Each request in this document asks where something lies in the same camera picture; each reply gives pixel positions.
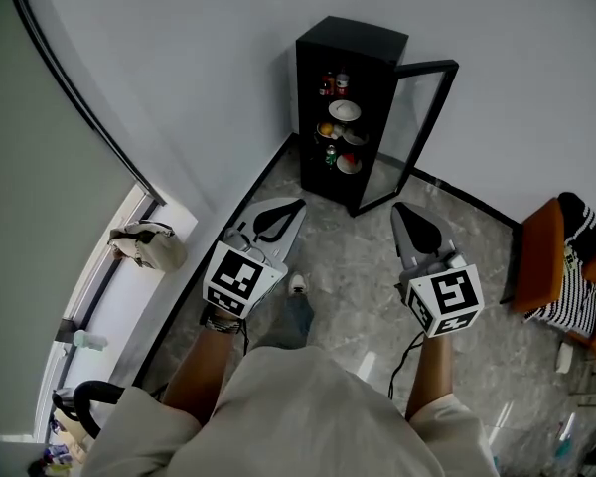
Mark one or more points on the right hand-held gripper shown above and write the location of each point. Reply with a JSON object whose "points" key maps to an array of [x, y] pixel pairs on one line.
{"points": [[447, 296]]}

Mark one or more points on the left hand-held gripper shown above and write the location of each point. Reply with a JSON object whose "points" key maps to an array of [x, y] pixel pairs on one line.
{"points": [[233, 276]]}

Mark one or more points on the white round plate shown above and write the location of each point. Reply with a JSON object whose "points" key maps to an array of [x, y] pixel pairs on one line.
{"points": [[352, 115]]}

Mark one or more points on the black cabinet with glass door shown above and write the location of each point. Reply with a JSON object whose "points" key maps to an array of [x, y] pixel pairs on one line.
{"points": [[352, 38]]}

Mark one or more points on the person's left forearm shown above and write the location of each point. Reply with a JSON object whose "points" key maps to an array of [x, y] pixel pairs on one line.
{"points": [[203, 365]]}

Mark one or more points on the person's right forearm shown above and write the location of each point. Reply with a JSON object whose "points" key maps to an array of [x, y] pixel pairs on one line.
{"points": [[429, 375]]}

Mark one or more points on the person's left white sneaker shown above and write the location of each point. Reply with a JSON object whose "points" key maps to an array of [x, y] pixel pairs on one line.
{"points": [[298, 283]]}

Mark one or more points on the green drink can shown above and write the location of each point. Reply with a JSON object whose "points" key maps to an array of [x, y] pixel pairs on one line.
{"points": [[331, 157]]}

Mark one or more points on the blue jeans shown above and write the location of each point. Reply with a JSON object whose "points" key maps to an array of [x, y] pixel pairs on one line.
{"points": [[290, 321]]}

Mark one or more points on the bowl with orange fruit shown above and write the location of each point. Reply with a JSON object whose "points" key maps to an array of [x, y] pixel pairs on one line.
{"points": [[326, 130]]}

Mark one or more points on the grey shallow dish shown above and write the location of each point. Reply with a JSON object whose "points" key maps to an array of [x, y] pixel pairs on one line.
{"points": [[356, 138]]}

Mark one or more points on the orange chair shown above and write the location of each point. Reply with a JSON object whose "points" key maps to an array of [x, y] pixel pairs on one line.
{"points": [[541, 251]]}

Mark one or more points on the beige handbag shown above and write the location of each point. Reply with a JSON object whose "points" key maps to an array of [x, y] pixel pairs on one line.
{"points": [[149, 249]]}

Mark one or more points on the dark bottle red cap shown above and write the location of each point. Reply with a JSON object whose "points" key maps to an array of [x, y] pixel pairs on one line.
{"points": [[326, 86]]}

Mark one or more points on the black white striped garment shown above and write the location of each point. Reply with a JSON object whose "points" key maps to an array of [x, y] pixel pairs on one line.
{"points": [[571, 306]]}

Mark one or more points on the white slipper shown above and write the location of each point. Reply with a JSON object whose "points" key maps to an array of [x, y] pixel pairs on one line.
{"points": [[564, 357]]}

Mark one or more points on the beige shirt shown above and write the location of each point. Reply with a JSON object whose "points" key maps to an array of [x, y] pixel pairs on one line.
{"points": [[298, 415]]}

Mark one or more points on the pale green cup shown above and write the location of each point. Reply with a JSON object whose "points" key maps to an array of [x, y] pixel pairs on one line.
{"points": [[89, 340]]}

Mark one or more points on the black curved tube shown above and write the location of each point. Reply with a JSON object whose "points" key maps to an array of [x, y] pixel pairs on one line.
{"points": [[82, 400]]}

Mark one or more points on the pile of colourful packets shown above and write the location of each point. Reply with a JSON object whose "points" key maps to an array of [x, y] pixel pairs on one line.
{"points": [[52, 460]]}

